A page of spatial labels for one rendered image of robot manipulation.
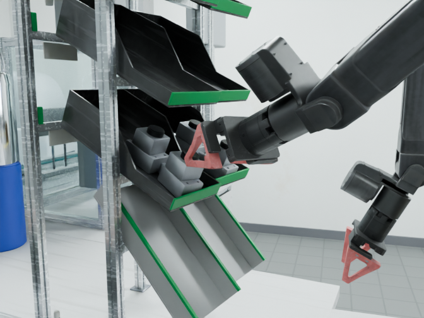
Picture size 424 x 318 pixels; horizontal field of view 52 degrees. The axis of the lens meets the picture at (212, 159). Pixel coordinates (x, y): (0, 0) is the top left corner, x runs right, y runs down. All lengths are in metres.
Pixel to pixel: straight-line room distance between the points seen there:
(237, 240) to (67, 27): 0.54
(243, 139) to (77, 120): 0.32
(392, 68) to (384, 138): 3.50
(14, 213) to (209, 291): 0.86
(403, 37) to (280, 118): 0.19
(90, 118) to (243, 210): 3.47
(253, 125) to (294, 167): 3.41
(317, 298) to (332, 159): 2.89
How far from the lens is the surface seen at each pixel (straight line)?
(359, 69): 0.48
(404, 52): 0.46
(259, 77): 0.55
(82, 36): 0.78
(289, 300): 1.13
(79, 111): 0.79
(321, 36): 3.94
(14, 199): 1.51
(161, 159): 0.76
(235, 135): 0.60
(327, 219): 4.10
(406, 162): 0.90
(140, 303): 1.12
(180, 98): 0.66
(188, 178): 0.71
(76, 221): 1.72
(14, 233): 1.54
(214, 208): 0.97
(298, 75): 0.55
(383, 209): 0.92
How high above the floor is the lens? 1.38
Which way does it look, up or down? 10 degrees down
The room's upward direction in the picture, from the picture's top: straight up
